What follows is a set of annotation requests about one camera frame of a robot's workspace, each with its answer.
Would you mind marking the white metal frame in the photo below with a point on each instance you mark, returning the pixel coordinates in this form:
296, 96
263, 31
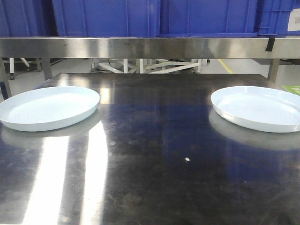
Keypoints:
145, 66

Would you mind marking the blue plastic bin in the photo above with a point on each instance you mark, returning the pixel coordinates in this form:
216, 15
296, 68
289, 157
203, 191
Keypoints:
107, 18
27, 18
208, 18

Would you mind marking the middle blue plastic bin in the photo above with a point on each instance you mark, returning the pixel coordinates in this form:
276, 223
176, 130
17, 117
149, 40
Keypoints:
107, 18

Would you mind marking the pale blue plate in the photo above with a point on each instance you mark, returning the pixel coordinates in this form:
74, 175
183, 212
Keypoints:
258, 108
49, 108

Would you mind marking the left blue plastic bin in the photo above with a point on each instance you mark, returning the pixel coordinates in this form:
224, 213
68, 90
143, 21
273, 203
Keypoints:
27, 18

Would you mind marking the white paper label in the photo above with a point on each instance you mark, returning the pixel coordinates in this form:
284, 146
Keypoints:
294, 20

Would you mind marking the black tape strip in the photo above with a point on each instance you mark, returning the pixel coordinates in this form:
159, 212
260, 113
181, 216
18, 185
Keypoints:
270, 44

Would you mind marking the right blue plastic bin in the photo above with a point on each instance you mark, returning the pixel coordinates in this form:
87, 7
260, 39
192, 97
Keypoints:
208, 18

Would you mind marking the stainless steel shelf rail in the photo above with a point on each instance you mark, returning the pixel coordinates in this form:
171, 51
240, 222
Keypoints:
150, 48

